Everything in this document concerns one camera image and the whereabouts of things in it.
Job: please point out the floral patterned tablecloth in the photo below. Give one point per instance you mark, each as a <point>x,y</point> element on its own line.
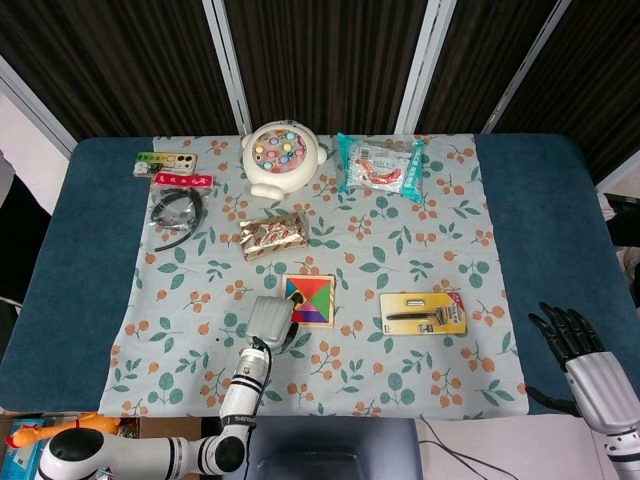
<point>400,240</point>

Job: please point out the orange rubber chicken toy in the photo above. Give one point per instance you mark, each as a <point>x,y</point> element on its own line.
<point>95,424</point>

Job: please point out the dark slatted partition screen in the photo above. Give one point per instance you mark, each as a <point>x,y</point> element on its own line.
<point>325,60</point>

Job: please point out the razor on yellow card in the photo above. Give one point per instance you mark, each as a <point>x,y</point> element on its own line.
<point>422,314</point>

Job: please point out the green small box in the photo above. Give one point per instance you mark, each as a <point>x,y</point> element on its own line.
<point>165,162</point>

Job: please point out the gold wrapped box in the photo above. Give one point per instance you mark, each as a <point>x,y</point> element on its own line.
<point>274,237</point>

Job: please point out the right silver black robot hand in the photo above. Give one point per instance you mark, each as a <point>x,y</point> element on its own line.
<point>595,385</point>

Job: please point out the blue table cover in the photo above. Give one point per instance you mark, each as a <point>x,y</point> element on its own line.
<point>540,200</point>

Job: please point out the wooden tangram puzzle tray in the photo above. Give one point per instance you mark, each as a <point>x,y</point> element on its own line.
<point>320,305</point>

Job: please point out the teal snack bag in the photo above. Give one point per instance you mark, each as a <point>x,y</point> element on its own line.
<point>380,165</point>

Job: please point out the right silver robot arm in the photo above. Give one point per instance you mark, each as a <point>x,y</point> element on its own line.
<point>625,455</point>

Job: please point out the white round fishing toy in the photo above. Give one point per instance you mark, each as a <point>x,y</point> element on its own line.
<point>280,167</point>

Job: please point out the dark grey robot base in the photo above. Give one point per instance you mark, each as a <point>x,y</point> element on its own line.
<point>330,445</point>

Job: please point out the black object beside table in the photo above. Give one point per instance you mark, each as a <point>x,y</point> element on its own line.
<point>622,225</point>

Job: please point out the brown cardboard box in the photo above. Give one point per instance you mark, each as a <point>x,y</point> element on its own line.
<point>165,427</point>

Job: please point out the blue box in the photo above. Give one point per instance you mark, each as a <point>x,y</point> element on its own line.
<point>17,460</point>

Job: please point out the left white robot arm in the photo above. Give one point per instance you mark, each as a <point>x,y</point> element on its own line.
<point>240,390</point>

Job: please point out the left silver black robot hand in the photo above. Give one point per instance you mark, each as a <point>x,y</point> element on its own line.
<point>267,320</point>

